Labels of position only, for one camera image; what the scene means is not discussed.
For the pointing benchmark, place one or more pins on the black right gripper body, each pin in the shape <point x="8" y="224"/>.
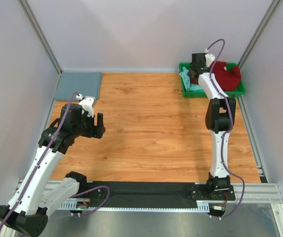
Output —
<point x="190" y="72"/>

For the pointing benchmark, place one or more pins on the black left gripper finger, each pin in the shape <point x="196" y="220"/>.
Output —
<point x="90" y="121"/>
<point x="100" y="119"/>

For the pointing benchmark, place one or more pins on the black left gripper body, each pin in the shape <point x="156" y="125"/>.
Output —
<point x="82" y="128"/>

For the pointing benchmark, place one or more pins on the dark red t shirt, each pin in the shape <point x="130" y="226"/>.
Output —
<point x="227" y="79"/>

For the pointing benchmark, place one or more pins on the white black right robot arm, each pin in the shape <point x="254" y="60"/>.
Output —
<point x="219" y="121"/>

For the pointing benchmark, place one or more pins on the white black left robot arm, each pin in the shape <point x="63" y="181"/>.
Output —
<point x="29" y="210"/>

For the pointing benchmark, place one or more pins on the teal t shirt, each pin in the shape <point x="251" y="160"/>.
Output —
<point x="188" y="85"/>

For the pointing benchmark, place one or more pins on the green plastic tray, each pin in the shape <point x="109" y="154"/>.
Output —
<point x="240" y="90"/>

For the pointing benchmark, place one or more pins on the folded grey blue t shirt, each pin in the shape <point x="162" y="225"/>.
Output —
<point x="85" y="83"/>

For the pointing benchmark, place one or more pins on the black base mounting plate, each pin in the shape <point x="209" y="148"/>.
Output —
<point x="158" y="194"/>

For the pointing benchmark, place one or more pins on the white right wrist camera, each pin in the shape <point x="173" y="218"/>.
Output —
<point x="209" y="58"/>

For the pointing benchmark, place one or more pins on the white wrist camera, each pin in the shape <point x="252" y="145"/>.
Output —
<point x="209" y="58"/>
<point x="87" y="103"/>

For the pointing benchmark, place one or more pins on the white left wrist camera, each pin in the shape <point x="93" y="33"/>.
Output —
<point x="87" y="103"/>

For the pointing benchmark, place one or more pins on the slotted grey cable duct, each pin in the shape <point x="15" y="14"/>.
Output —
<point x="71" y="205"/>

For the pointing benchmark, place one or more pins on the aluminium front frame rail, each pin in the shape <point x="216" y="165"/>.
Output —
<point x="254" y="192"/>

